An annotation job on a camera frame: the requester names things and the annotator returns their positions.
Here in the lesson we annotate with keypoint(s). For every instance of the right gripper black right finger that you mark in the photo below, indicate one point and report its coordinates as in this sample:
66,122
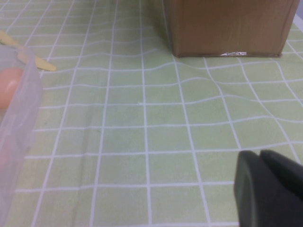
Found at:
284,165

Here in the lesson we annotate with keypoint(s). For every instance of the brown cardboard box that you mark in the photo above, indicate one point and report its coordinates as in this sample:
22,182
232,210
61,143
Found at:
225,28

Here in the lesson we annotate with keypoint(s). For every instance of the clear plastic egg box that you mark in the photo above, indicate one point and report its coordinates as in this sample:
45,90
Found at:
21,113

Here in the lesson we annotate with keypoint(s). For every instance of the yellow plastic knife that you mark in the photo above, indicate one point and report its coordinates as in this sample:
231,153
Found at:
42,64

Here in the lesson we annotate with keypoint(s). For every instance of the green checked tablecloth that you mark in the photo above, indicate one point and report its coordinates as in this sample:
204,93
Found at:
142,130

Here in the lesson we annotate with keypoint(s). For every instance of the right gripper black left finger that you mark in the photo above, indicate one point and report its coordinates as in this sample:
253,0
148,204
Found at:
255,196

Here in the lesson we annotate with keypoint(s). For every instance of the orange plastic egg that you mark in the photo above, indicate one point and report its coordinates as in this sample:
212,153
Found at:
8,87

